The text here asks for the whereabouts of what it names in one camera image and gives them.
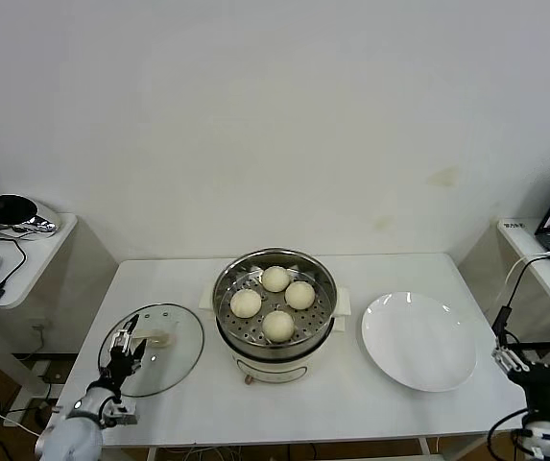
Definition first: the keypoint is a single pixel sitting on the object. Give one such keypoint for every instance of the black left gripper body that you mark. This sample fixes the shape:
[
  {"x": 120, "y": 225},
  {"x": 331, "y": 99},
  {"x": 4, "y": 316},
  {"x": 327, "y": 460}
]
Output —
[{"x": 120, "y": 367}]

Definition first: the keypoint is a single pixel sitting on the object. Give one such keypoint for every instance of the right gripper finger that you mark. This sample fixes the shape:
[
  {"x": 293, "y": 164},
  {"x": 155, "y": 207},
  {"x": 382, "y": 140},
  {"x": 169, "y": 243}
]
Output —
[{"x": 509, "y": 360}]

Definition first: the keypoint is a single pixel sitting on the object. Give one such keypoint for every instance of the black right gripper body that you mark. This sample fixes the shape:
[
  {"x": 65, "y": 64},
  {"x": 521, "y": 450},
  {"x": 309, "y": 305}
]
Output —
[{"x": 543, "y": 384}]

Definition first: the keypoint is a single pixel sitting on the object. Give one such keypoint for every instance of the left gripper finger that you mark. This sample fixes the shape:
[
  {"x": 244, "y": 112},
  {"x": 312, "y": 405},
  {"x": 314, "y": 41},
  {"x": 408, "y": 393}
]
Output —
[
  {"x": 122, "y": 338},
  {"x": 137, "y": 355}
]

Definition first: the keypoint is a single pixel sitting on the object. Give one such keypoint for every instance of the round glass pot lid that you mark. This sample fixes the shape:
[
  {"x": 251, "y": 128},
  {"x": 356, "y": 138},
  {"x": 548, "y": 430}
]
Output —
[{"x": 178, "y": 355}]

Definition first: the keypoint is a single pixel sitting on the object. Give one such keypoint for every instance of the white steamed baozi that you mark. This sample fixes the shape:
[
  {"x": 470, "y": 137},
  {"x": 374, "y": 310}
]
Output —
[
  {"x": 246, "y": 303},
  {"x": 300, "y": 295},
  {"x": 278, "y": 325},
  {"x": 275, "y": 278}
]

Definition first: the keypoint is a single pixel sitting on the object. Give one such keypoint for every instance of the perforated steel steamer basket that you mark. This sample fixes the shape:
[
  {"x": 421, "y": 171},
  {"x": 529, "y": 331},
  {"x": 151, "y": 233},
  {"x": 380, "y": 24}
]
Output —
[{"x": 320, "y": 312}]

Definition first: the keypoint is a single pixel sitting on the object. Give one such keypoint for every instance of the white round plate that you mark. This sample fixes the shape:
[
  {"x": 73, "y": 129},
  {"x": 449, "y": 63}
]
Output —
[{"x": 418, "y": 346}]

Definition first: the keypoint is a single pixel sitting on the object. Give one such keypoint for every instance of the white side table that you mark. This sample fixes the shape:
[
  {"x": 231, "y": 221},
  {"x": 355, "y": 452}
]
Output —
[
  {"x": 519, "y": 247},
  {"x": 34, "y": 269}
]

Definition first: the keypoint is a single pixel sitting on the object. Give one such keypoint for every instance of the white label sticker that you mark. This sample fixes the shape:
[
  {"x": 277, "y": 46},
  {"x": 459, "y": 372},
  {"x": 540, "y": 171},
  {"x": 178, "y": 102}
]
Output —
[{"x": 514, "y": 226}]

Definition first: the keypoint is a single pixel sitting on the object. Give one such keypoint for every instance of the cream electric cooker pot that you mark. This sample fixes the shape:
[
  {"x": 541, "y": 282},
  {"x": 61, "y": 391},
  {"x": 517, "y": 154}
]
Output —
[{"x": 274, "y": 370}]

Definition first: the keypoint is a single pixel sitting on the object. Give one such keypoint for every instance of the chrome and black headset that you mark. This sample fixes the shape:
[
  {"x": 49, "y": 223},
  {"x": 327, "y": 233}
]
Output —
[{"x": 15, "y": 213}]

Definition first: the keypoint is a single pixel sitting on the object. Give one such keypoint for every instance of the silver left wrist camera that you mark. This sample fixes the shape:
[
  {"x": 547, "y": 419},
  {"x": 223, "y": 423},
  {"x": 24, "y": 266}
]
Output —
[{"x": 123, "y": 413}]

